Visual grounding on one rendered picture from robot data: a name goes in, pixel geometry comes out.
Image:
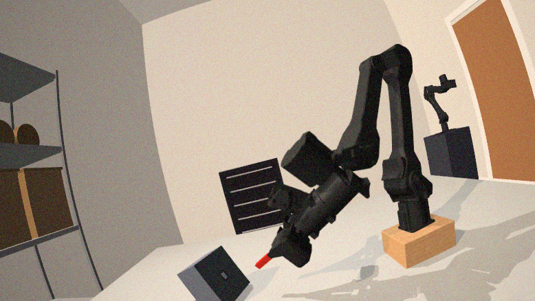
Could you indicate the red peg with white top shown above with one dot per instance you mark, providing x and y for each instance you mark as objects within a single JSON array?
[{"x": 261, "y": 263}]

